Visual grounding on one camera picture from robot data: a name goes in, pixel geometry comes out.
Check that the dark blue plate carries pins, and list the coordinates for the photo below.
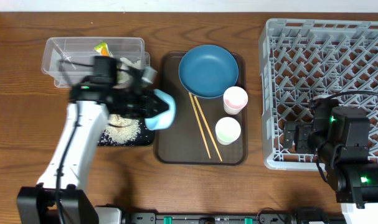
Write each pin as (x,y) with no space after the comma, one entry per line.
(207,71)

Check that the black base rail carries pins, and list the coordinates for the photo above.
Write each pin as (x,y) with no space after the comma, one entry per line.
(264,216)

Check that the rice leftovers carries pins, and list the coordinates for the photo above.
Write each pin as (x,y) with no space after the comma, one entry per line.
(120,131)

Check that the white cup pink inside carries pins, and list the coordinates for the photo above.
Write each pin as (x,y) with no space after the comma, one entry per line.
(235,99)

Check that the white tissue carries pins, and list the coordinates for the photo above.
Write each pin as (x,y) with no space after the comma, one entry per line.
(124,77)

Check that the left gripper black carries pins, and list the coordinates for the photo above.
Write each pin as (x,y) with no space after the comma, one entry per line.
(150,99)

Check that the wooden chopstick left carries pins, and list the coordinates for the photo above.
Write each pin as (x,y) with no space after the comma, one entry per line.
(199,124)

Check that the brown serving tray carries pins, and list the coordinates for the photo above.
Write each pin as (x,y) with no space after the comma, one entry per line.
(183,142)

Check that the black food waste tray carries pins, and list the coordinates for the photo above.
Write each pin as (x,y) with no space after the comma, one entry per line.
(146,137)

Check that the wooden chopstick right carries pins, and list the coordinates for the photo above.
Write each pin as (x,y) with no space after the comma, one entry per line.
(208,128)

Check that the light blue bowl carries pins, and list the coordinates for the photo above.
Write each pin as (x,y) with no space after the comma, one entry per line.
(166,112)

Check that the grey dishwasher rack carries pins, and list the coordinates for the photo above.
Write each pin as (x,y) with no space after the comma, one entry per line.
(301,59)

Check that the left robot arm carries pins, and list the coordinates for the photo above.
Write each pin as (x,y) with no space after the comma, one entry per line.
(59,195)

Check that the wooden chopstick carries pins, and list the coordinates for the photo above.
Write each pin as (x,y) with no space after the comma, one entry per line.
(208,128)
(199,124)

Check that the white cup green inside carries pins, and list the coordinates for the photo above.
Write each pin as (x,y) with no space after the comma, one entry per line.
(227,130)

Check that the green orange snack wrapper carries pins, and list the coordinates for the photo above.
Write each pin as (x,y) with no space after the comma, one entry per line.
(103,50)

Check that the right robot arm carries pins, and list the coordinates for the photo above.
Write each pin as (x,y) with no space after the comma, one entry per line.
(338,135)

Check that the clear plastic waste bin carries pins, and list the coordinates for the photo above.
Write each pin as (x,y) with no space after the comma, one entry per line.
(81,50)

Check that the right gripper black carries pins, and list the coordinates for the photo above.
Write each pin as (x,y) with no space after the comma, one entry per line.
(302,129)

